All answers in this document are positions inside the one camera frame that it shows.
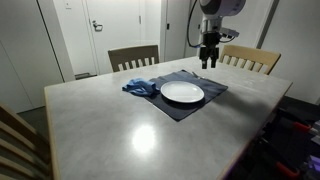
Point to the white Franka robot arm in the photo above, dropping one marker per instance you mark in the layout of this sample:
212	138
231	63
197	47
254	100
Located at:
220	8

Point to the small black wall switch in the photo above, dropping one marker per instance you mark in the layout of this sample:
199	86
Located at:
168	26

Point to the dark brown wooden chair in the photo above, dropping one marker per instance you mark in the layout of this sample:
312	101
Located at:
133	53

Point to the brown slatted wooden chair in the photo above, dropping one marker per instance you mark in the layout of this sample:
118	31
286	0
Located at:
20	143

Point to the black clamp orange tip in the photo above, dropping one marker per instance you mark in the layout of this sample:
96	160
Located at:
286	170

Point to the crumpled blue cloth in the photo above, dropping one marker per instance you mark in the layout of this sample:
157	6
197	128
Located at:
140	86

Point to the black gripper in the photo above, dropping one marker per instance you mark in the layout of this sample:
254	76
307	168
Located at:
210	45

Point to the white light switch plate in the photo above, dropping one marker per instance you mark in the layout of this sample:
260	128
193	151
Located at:
68	4

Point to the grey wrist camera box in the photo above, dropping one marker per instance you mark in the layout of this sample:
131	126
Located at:
229	32

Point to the white round plate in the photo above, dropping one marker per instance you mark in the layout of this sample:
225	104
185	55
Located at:
182	91

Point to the light wooden chair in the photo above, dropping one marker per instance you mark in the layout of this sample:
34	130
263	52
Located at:
248	55

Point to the dark blue placemat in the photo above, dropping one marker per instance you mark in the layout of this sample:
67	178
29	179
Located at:
213	88

